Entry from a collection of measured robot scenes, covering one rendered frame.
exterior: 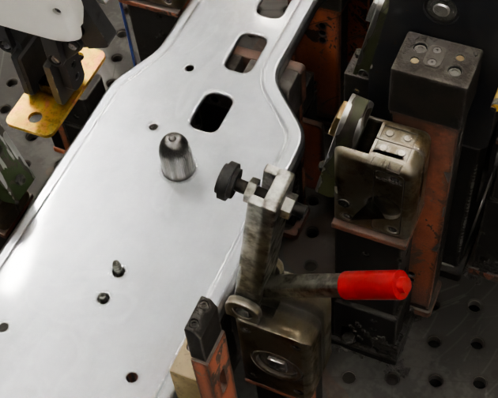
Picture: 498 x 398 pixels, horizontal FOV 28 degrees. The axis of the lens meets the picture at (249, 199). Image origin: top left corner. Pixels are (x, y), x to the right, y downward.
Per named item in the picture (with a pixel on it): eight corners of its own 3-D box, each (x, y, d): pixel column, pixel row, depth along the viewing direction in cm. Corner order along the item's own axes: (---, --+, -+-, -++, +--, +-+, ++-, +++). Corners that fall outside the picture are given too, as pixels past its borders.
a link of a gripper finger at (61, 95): (97, 15, 64) (116, 84, 70) (54, 3, 65) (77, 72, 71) (73, 49, 63) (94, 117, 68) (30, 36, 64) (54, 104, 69)
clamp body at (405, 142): (341, 286, 123) (343, 87, 92) (430, 317, 120) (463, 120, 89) (314, 349, 118) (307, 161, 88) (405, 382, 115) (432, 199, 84)
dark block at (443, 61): (387, 268, 123) (408, 28, 89) (442, 285, 122) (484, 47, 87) (374, 300, 121) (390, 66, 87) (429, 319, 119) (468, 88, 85)
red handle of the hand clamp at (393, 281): (250, 257, 83) (409, 252, 72) (264, 273, 84) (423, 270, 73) (229, 298, 81) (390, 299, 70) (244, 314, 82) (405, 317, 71)
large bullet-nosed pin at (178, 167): (173, 161, 100) (164, 119, 94) (201, 170, 99) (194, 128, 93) (159, 185, 98) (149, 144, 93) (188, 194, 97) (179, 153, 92)
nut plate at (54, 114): (63, 42, 73) (59, 30, 72) (108, 54, 72) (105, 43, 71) (4, 125, 69) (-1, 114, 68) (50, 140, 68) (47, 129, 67)
